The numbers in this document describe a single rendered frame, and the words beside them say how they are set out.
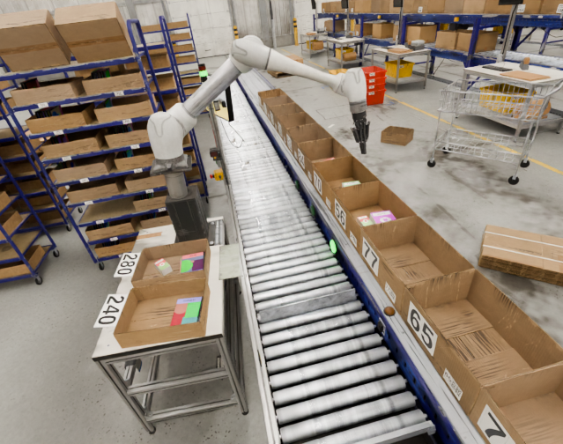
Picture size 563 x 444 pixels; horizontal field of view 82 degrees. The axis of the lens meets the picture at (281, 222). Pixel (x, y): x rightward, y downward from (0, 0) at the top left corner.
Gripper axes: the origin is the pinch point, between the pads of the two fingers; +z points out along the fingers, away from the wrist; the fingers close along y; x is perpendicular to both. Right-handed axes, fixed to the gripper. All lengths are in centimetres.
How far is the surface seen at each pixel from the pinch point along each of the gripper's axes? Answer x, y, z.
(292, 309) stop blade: -29, -79, 48
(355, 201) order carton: -0.1, -10.8, 28.8
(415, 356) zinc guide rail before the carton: -82, -61, 46
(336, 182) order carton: 33.5, 2.3, 28.9
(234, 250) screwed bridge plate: 31, -81, 40
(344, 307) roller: -40, -58, 54
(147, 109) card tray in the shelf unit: 140, -81, -43
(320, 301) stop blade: -33, -67, 49
